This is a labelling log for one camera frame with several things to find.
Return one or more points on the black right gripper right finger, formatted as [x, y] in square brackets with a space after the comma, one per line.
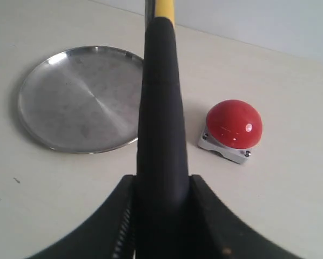
[216, 232]

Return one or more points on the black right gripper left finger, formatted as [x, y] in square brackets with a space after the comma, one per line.
[107, 233]

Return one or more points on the yellow black claw hammer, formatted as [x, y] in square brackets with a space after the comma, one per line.
[162, 180]

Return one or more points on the red dome push button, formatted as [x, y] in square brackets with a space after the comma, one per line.
[232, 129]

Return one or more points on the round steel plate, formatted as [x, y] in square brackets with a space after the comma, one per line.
[83, 100]

